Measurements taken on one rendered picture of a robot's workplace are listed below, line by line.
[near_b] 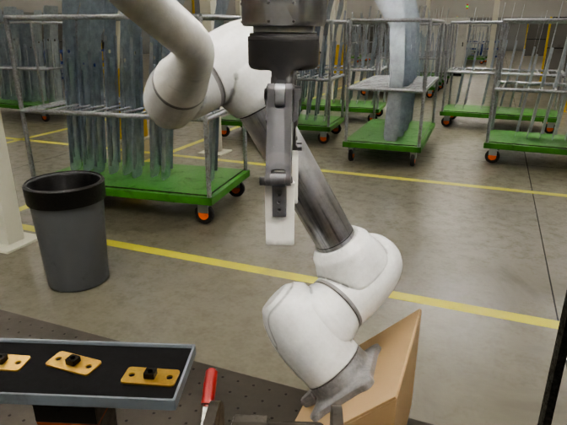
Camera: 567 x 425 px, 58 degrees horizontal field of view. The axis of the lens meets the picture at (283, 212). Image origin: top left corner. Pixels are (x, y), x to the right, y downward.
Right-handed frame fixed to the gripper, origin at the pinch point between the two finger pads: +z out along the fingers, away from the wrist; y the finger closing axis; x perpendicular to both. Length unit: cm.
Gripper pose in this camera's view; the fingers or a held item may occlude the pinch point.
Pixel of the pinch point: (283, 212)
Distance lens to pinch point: 60.0
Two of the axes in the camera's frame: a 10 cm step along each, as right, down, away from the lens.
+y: -0.5, 3.4, -9.4
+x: 10.0, 0.2, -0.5
